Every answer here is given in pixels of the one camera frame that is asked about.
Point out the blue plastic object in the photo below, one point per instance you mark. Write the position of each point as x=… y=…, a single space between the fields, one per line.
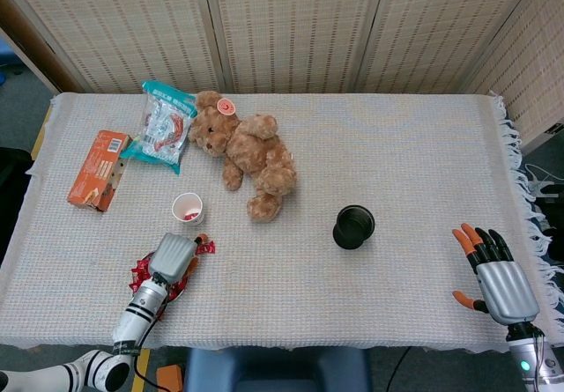
x=5 y=57

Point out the black mesh pen holder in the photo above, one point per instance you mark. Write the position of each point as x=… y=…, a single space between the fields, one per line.
x=352 y=233

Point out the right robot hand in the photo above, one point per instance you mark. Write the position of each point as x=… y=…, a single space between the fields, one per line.
x=506 y=290

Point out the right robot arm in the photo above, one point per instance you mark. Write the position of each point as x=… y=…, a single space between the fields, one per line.
x=522 y=357

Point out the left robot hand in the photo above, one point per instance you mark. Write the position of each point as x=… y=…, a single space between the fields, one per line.
x=172 y=255

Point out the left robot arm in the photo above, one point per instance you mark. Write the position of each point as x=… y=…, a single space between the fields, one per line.
x=136 y=317

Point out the orange cardboard box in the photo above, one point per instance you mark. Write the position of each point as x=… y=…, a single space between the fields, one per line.
x=94 y=167

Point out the orange block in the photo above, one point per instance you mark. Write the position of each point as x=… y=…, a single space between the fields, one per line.
x=169 y=379

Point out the teal silver snack bag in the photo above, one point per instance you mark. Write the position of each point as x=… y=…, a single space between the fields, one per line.
x=163 y=132

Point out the brown wooden door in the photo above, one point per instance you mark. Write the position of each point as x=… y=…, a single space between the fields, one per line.
x=35 y=46

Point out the beige woven tablecloth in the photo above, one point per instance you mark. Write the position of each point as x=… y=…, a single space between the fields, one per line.
x=308 y=277

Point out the white paper cup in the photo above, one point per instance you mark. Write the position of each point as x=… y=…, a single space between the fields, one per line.
x=181 y=204

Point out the silver metal plate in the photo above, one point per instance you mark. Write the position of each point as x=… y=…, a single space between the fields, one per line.
x=184 y=283

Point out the yellow floor tape strip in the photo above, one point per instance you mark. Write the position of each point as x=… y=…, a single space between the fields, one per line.
x=39 y=141
x=143 y=365

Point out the brown teddy bear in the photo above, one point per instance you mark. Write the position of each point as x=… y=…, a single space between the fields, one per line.
x=255 y=154

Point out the woven folding screen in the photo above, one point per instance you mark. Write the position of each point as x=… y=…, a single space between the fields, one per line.
x=308 y=22

